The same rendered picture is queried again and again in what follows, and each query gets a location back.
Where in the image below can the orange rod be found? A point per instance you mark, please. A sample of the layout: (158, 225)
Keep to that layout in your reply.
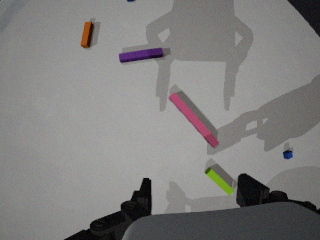
(87, 34)

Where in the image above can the pink rod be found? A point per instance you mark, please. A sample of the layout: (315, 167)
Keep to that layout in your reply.
(193, 119)

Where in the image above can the lime green rod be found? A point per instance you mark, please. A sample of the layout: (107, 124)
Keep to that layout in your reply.
(220, 182)

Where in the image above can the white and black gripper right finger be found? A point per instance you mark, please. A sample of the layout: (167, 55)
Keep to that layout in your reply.
(251, 192)

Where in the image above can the purple rod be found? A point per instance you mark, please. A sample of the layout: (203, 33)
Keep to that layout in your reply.
(141, 55)

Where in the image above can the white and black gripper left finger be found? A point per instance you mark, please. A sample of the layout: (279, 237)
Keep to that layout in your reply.
(113, 226)

